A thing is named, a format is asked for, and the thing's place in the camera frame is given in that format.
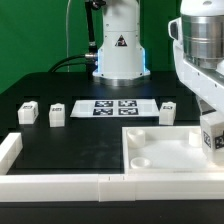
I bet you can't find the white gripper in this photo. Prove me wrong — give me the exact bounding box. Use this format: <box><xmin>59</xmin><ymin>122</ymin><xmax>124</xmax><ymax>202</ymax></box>
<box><xmin>168</xmin><ymin>18</ymin><xmax>224</xmax><ymax>114</ymax></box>

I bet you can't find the white square tabletop part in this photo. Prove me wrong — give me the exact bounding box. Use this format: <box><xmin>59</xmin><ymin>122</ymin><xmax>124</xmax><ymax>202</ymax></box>
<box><xmin>122</xmin><ymin>126</ymin><xmax>224</xmax><ymax>174</ymax></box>

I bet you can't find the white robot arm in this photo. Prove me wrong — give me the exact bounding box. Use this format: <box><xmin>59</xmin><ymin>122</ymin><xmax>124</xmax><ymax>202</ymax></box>
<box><xmin>84</xmin><ymin>0</ymin><xmax>224</xmax><ymax>114</ymax></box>

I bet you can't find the white U-shaped obstacle fence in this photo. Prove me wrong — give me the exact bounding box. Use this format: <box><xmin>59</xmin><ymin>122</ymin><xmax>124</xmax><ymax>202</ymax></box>
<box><xmin>0</xmin><ymin>133</ymin><xmax>224</xmax><ymax>202</ymax></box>

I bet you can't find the white marker base plate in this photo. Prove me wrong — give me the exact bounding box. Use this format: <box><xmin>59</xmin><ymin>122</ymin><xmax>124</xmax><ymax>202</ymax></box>
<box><xmin>71</xmin><ymin>99</ymin><xmax>159</xmax><ymax>118</ymax></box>

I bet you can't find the black cable bundle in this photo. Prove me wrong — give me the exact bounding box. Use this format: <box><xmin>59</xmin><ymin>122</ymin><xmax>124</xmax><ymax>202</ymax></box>
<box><xmin>48</xmin><ymin>53</ymin><xmax>98</xmax><ymax>73</ymax></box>

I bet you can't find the grey thin cable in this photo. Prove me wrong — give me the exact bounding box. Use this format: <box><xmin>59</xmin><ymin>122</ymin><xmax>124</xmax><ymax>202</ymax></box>
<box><xmin>65</xmin><ymin>0</ymin><xmax>73</xmax><ymax>73</ymax></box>

